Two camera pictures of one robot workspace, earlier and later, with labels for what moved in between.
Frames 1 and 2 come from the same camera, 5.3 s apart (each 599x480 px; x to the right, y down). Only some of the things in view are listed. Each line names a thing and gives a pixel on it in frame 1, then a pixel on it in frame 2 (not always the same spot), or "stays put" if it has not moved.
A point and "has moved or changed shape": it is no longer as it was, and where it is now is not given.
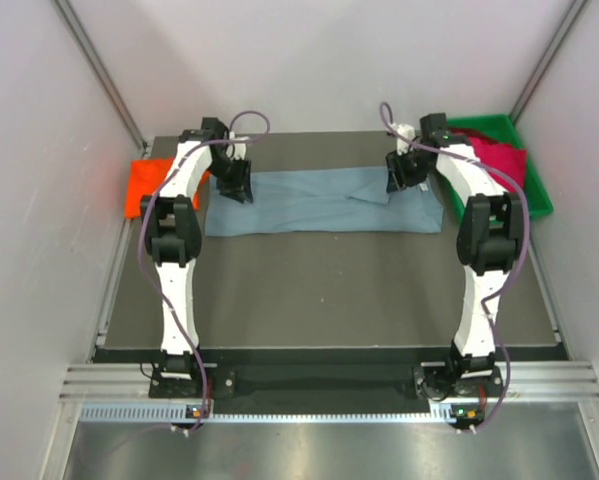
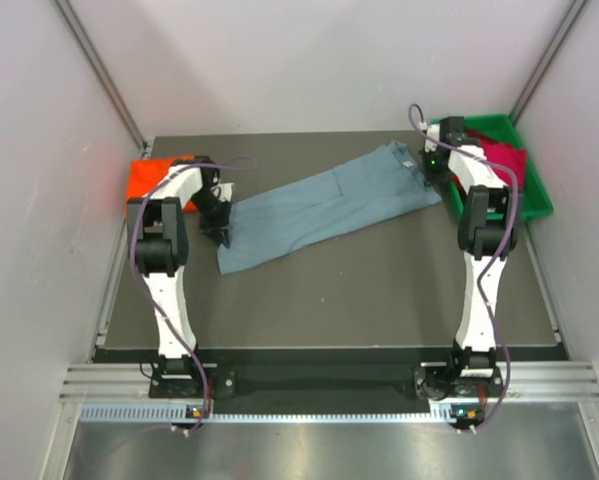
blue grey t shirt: [337, 201] has moved or changed shape
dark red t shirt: [458, 131] stays put
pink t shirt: [512, 160] stays put
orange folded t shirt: [144, 179] stays put
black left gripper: [238, 187] → [218, 229]
